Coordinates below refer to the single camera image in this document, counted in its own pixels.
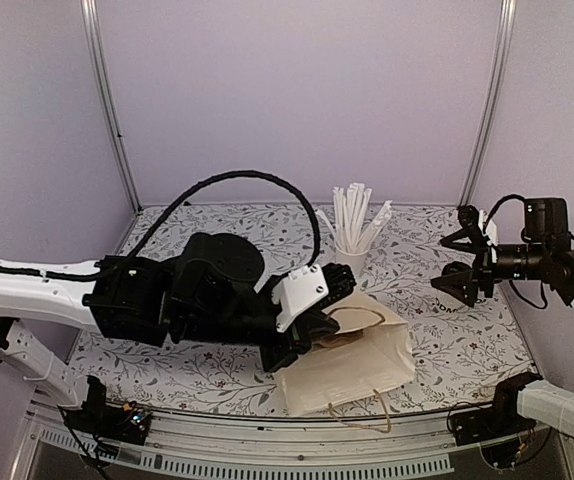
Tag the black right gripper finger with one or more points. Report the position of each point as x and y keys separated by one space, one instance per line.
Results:
x=460 y=281
x=467 y=240

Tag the right aluminium frame post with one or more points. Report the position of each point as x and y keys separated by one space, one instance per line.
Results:
x=501 y=53

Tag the cream paper bag with handles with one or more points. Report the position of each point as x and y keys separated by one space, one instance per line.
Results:
x=326 y=379

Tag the bundle of white wrapped straws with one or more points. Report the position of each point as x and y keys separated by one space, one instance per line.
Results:
x=350 y=207

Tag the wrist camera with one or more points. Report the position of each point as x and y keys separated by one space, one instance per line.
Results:
x=298 y=291
x=478 y=226

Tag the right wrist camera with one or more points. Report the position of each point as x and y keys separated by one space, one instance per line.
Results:
x=478 y=226

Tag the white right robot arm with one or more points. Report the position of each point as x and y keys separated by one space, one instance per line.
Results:
x=519 y=239

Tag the white paper cup corner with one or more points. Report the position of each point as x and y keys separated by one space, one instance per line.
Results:
x=448 y=305

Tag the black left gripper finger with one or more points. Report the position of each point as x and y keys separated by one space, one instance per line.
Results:
x=309 y=328
x=340 y=281

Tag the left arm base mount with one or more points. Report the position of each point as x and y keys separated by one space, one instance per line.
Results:
x=129 y=422

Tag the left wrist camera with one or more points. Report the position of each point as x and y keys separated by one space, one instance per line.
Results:
x=298 y=291

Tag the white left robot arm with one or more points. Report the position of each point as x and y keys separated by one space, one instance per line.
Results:
x=54 y=293

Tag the left aluminium frame post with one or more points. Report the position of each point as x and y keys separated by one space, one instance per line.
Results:
x=93 y=35

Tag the front aluminium rail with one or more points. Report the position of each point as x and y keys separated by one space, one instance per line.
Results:
x=188 y=445

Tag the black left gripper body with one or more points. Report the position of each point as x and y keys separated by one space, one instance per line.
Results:
x=202 y=328

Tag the white cup holding straws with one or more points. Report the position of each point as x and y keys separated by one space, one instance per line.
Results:
x=354 y=260

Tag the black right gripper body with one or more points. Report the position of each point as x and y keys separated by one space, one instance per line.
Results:
x=534 y=253

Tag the aluminium frame post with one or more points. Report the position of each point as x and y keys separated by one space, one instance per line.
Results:
x=501 y=53
x=93 y=35

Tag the brown cardboard cup carrier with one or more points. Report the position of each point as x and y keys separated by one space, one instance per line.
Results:
x=338 y=340

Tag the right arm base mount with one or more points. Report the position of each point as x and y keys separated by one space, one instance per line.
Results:
x=470 y=423

